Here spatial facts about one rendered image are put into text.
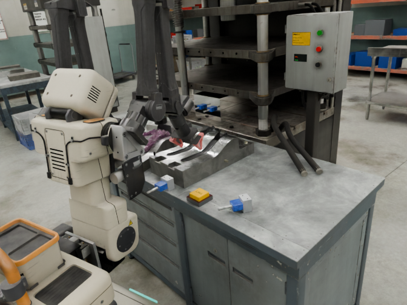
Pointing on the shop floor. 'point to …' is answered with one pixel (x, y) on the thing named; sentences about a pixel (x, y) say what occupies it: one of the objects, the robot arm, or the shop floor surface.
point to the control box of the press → (317, 62)
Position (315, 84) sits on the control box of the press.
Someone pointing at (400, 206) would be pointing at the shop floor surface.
